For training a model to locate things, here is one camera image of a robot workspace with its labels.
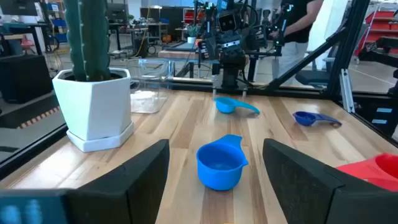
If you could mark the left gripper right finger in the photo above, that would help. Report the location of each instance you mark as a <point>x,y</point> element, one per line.
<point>311,193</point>

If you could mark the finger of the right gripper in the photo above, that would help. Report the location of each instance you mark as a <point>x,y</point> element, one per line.
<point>207,50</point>
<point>256,37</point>

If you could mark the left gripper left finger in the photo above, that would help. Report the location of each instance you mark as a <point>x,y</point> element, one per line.
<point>124,193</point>

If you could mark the teal measuring cup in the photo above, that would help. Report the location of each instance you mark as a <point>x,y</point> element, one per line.
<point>225,105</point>

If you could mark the orange-red measuring cup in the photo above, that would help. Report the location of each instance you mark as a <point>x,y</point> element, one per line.
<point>373,172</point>

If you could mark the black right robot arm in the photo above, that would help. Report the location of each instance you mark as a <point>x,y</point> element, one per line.
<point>231,76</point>

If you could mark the clear plastic basket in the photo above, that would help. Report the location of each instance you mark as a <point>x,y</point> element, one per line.
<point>149,96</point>

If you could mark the small background potted plant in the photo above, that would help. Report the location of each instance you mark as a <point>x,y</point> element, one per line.
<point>192,35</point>

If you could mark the person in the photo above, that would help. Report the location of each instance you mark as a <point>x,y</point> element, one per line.
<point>298,28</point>

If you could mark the white hexagonal plant pot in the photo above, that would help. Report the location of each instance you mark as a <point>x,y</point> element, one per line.
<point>93,109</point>

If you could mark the black hazard-striped floor mat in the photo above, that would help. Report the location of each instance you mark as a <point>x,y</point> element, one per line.
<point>40,117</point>

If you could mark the green cactus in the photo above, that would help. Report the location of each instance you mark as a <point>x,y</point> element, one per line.
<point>88,37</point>

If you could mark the red shelving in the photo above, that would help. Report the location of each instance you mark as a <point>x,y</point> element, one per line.
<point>381,28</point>

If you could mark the black cabinet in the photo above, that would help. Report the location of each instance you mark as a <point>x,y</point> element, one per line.
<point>25,77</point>

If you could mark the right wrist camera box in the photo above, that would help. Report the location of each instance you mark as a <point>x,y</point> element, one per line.
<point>228,21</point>

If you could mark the silver frame bracket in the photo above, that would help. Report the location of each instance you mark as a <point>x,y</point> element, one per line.
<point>346,90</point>

